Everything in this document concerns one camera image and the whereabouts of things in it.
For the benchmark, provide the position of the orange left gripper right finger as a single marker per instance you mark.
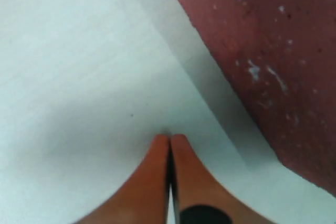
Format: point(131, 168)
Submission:
point(199, 196)

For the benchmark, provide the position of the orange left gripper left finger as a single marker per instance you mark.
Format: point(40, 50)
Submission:
point(144, 197)

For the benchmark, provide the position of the red brick front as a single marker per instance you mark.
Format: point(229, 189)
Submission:
point(279, 57)

